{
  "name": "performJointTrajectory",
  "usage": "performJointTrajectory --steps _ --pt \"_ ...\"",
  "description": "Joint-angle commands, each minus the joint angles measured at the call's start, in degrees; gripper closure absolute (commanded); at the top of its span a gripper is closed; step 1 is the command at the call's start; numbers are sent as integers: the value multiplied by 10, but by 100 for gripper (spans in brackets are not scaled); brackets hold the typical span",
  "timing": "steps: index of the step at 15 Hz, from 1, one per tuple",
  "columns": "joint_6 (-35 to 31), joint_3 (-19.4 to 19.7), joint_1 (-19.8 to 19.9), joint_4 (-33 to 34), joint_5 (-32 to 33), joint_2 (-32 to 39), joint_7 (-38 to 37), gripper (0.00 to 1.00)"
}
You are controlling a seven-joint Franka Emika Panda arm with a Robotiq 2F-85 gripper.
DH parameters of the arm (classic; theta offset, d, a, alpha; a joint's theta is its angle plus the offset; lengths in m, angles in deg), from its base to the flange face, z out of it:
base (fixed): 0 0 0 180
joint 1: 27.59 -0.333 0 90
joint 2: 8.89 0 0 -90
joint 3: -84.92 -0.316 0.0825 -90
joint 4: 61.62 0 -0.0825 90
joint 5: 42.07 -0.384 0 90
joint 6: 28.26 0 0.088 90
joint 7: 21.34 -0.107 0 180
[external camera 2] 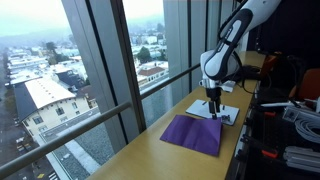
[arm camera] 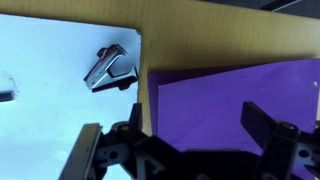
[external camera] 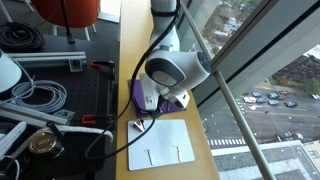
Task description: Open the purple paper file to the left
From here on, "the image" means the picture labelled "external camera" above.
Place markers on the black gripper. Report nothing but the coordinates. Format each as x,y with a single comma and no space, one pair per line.
170,101

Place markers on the purple and white cloth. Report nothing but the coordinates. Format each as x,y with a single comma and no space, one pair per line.
136,96

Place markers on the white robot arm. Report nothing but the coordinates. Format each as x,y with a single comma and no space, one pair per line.
180,63

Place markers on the small binder clip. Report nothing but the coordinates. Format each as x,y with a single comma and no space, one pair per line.
138,125

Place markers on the grey metal handrail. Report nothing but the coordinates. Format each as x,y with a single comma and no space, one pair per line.
240,123

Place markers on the black stand pole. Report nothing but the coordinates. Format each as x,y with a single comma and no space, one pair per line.
66,25

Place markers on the aluminium extrusion profiles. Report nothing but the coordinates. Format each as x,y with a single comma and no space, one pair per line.
46,60

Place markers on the orange chair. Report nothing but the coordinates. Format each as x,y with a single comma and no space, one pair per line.
73,13

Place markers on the black canister gold lid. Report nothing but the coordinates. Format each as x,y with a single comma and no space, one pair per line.
43,143

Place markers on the white flat band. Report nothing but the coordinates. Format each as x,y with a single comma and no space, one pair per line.
13,138

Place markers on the white rounded cover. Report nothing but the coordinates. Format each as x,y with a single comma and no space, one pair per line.
8,73

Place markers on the grey window frame pillar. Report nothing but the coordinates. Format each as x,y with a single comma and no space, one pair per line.
266,43

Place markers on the aluminium extrusion with bracket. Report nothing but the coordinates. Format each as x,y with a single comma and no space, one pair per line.
30,115

